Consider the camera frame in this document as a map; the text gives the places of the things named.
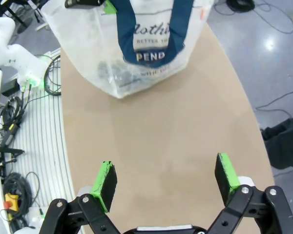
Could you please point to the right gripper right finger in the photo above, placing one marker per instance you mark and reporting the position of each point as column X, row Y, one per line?
column 224, row 180

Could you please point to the finger of the left gripper with green tip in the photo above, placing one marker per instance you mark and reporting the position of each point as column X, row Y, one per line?
column 88, row 3

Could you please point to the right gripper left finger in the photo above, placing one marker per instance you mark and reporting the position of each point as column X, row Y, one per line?
column 105, row 185

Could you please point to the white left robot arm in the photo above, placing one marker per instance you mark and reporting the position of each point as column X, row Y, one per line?
column 17, row 56

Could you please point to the person in black shirt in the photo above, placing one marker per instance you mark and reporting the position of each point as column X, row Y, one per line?
column 285, row 143

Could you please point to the yellow emergency stop button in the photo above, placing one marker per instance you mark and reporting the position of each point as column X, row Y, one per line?
column 11, row 201

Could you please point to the black clamp stand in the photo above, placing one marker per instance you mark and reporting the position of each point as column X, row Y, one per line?
column 5, row 152

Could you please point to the black power adapter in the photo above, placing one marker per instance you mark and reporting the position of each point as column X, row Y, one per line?
column 9, row 87

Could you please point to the ribbed aluminium base plate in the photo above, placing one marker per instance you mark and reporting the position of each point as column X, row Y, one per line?
column 46, row 136

